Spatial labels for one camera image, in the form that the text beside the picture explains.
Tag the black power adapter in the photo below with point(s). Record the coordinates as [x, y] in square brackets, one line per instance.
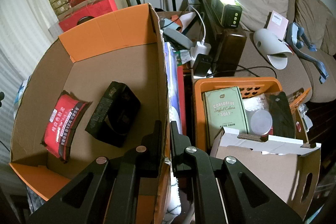
[202, 65]

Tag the white curtain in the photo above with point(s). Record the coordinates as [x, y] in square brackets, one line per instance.
[28, 28]

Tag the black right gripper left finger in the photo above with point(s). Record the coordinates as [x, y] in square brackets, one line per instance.
[106, 191]

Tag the brown sofa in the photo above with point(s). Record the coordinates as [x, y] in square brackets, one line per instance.
[319, 25]

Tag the red snack packet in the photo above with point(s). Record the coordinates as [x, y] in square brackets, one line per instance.
[65, 117]

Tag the green Colorful Soft box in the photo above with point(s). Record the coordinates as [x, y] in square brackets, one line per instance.
[224, 108]

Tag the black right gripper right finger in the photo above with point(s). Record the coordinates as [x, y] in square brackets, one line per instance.
[225, 190]

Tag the black pouch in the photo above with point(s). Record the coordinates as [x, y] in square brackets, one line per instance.
[283, 123]

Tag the black printed small box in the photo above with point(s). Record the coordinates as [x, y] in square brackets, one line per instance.
[115, 115]

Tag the orange plastic basket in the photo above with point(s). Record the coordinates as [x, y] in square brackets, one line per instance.
[253, 91]

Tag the brown white cardboard box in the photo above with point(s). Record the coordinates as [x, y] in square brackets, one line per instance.
[289, 167]

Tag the clear round lidded container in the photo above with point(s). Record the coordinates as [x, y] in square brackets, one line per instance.
[259, 121]

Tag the pink white booklet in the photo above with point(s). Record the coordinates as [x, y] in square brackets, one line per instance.
[277, 24]

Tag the orange cardboard box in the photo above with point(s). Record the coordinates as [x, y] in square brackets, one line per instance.
[123, 46]

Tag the stacked gold boxes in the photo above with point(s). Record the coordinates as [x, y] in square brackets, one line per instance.
[60, 6]

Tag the red Collection gift bag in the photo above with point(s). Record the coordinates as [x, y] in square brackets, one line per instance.
[89, 11]

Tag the white power adapter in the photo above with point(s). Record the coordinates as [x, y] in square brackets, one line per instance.
[199, 48]

